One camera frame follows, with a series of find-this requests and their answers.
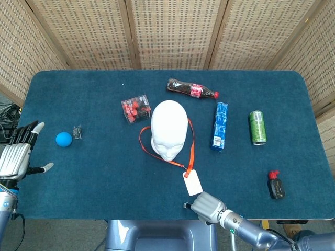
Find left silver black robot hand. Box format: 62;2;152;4
0;120;55;181

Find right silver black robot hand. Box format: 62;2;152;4
183;191;227;226

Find white ID badge card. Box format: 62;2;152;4
182;169;204;197

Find orange lanyard with badge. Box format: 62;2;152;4
139;118;196;179

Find white mannequin head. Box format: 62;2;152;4
150;99;189;162

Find blue ball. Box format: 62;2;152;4
55;132;73;149

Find small black bottle red cap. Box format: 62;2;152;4
267;170;286;199

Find dark blue table mat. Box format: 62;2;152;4
12;70;335;221

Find blue cookie box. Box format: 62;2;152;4
210;102;229;152

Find blue-grey robot torso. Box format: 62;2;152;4
104;219;218;251

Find green drink can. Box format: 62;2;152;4
248;110;267;146

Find woven folding screen panel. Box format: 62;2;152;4
204;0;324;71
26;0;142;71
0;0;68;105
125;0;228;71
272;0;335;163

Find clear box of red parts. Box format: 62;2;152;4
121;94;153;126

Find cola bottle with red cap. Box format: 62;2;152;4
166;78;219;100

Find black floor cables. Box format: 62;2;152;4
0;103;23;143

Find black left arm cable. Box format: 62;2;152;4
12;213;26;246

